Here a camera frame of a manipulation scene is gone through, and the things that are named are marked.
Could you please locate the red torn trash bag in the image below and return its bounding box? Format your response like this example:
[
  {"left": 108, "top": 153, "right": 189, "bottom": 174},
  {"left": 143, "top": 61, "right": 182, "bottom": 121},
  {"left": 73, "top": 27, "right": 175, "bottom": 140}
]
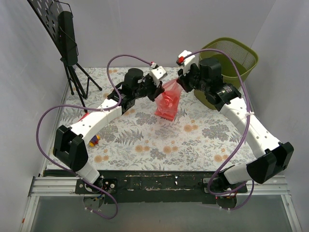
[{"left": 154, "top": 79, "right": 183, "bottom": 121}]

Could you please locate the red trash bag roll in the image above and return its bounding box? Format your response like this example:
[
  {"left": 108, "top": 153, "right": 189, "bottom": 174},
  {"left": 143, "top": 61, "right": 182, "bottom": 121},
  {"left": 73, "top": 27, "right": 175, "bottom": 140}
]
[{"left": 78, "top": 113, "right": 88, "bottom": 122}]

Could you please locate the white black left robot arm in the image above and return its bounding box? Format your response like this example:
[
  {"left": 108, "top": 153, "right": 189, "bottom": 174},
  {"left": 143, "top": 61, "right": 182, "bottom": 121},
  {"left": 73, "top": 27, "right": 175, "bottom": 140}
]
[{"left": 53, "top": 66, "right": 167, "bottom": 193}]

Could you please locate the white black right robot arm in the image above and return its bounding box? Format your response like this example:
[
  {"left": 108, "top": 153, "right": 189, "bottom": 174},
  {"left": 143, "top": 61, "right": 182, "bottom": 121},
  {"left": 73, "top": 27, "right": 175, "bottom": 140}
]
[{"left": 176, "top": 55, "right": 294, "bottom": 192}]

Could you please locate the green plastic trash bin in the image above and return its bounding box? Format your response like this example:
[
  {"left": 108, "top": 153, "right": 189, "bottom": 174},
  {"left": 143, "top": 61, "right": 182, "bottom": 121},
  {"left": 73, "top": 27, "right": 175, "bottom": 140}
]
[{"left": 193, "top": 37, "right": 259, "bottom": 110}]

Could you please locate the floral patterned table mat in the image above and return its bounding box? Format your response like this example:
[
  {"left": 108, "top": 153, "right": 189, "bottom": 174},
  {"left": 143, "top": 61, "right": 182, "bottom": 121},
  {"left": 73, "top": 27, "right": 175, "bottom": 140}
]
[{"left": 46, "top": 66, "right": 269, "bottom": 172}]

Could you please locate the colourful toy figure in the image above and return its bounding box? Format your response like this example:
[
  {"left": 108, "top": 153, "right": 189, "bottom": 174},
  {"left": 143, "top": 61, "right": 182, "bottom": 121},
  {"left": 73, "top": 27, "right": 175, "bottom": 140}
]
[{"left": 89, "top": 135, "right": 100, "bottom": 147}]

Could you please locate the black music stand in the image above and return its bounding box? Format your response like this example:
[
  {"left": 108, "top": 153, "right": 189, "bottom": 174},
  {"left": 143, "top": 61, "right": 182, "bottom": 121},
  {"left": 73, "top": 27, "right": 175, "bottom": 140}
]
[{"left": 28, "top": 0, "right": 102, "bottom": 107}]

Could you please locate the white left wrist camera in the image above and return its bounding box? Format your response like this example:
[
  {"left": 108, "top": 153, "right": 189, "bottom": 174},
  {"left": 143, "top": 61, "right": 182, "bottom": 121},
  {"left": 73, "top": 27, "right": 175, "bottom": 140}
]
[{"left": 149, "top": 66, "right": 168, "bottom": 87}]

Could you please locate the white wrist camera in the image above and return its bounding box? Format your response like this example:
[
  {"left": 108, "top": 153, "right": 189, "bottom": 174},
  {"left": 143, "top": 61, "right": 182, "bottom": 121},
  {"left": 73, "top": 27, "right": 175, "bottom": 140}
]
[
  {"left": 149, "top": 66, "right": 168, "bottom": 87},
  {"left": 176, "top": 50, "right": 196, "bottom": 75}
]

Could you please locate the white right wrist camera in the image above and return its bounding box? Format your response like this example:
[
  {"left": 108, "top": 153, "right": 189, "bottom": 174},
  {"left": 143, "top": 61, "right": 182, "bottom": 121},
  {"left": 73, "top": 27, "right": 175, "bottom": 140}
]
[{"left": 176, "top": 50, "right": 196, "bottom": 75}]

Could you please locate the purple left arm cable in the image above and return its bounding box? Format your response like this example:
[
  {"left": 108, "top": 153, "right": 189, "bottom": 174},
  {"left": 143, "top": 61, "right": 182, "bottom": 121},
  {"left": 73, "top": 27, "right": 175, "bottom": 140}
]
[{"left": 36, "top": 54, "right": 157, "bottom": 219}]

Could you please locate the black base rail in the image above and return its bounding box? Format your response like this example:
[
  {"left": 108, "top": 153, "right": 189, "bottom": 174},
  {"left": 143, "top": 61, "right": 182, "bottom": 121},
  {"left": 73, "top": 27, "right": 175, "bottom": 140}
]
[{"left": 74, "top": 170, "right": 249, "bottom": 205}]

